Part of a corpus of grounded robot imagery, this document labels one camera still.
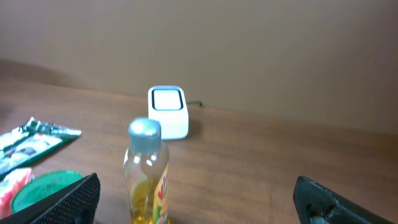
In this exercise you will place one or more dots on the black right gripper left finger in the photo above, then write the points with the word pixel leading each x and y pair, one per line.
pixel 74 204

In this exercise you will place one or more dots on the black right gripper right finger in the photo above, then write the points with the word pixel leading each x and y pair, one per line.
pixel 315 203

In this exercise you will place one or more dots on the green lid jar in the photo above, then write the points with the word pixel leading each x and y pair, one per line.
pixel 42 187

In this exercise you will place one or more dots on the orange white small box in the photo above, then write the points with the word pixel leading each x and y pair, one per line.
pixel 10 185

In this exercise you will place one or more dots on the green wipes packet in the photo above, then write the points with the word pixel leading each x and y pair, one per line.
pixel 31 142

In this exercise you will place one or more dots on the yellow oil bottle silver cap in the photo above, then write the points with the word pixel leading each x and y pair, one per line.
pixel 146 173

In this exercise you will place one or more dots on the white barcode scanner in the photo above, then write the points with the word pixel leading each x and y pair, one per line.
pixel 168 106

